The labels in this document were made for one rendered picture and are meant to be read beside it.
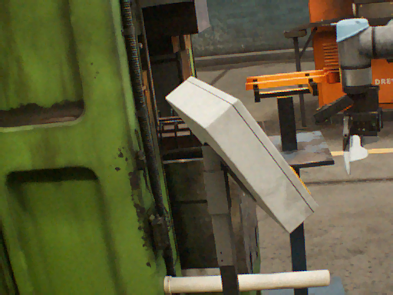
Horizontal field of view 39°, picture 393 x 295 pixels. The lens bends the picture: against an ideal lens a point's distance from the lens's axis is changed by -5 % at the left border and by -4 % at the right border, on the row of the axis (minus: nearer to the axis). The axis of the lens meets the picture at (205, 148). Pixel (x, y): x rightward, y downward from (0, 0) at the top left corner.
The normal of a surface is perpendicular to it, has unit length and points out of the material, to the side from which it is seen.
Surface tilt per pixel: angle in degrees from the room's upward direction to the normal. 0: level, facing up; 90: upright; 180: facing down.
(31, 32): 89
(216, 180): 90
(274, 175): 90
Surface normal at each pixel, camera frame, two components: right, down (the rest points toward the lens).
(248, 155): 0.27, 0.24
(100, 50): -0.16, 0.28
